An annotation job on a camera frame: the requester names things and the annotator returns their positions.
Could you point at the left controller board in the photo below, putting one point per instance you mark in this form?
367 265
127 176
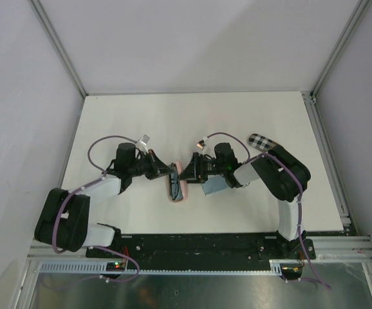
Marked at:
116 266

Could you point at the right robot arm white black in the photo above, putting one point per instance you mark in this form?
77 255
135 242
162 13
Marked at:
284 176

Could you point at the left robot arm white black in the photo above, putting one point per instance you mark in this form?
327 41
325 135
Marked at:
64 220

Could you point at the black frame glasses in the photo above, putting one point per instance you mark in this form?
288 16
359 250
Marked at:
174 187

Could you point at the left aluminium frame post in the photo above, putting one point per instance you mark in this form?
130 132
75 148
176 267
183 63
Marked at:
55 41

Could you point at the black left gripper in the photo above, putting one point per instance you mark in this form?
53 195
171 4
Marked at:
158 168

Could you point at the controller board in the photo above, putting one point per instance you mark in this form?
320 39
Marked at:
116 266
291 271

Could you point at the aluminium frame post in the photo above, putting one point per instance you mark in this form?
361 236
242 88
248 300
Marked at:
346 35
55 41

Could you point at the right aluminium frame post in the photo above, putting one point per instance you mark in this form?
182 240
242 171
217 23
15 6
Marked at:
346 35

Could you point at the right controller board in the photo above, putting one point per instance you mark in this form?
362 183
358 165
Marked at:
291 271

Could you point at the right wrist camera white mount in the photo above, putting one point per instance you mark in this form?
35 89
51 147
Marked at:
202 146

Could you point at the plaid glasses case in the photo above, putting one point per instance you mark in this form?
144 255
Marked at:
260 142

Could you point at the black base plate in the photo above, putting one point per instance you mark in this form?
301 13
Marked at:
205 252

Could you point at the pink glasses case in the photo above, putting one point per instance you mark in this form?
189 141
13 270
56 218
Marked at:
183 183

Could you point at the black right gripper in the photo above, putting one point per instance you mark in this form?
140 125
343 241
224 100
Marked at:
195 172

